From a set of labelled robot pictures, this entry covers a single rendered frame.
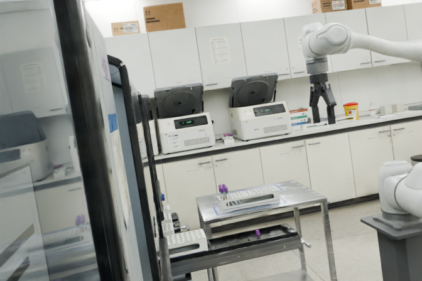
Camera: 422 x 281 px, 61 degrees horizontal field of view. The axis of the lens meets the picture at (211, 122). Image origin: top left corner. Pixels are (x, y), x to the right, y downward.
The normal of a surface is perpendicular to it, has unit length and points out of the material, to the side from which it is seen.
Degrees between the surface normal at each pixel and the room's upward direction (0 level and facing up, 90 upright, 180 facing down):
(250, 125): 90
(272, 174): 90
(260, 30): 90
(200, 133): 90
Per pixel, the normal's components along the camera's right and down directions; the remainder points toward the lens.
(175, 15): 0.12, 0.04
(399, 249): -0.57, 0.13
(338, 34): -0.10, 0.04
